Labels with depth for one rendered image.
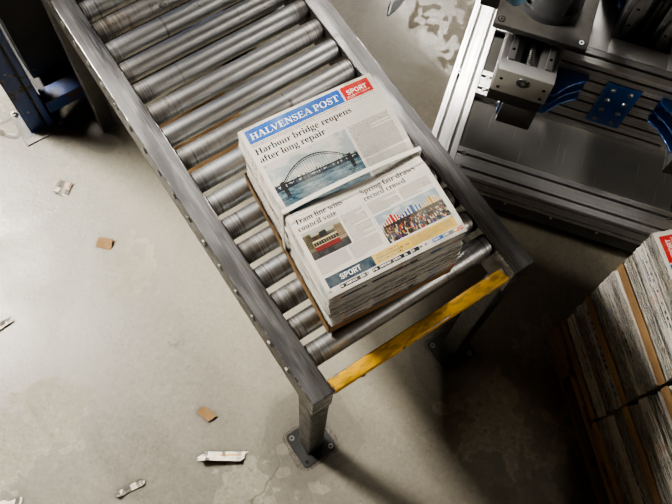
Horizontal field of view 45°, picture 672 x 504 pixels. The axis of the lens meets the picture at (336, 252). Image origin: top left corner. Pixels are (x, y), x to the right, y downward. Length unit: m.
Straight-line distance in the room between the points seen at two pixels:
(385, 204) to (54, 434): 1.36
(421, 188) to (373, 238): 0.13
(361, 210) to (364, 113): 0.20
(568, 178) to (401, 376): 0.77
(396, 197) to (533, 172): 1.05
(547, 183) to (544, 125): 0.21
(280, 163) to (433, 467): 1.20
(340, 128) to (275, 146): 0.13
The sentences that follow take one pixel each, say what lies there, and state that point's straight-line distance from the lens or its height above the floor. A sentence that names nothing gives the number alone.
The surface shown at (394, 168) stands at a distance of 1.53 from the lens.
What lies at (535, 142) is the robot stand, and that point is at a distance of 2.57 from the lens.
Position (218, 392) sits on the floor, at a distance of 2.44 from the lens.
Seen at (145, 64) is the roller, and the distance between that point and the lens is 1.94.
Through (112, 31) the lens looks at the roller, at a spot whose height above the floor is 0.79.
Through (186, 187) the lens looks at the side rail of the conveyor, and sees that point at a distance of 1.77.
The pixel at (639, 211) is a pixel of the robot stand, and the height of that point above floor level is 0.23.
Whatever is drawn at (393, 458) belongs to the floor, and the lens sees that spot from 2.42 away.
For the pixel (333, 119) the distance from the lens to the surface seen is 1.56.
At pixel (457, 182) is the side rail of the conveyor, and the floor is 0.80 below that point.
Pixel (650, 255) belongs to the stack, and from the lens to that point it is 1.87.
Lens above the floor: 2.39
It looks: 69 degrees down
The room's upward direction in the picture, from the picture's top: 6 degrees clockwise
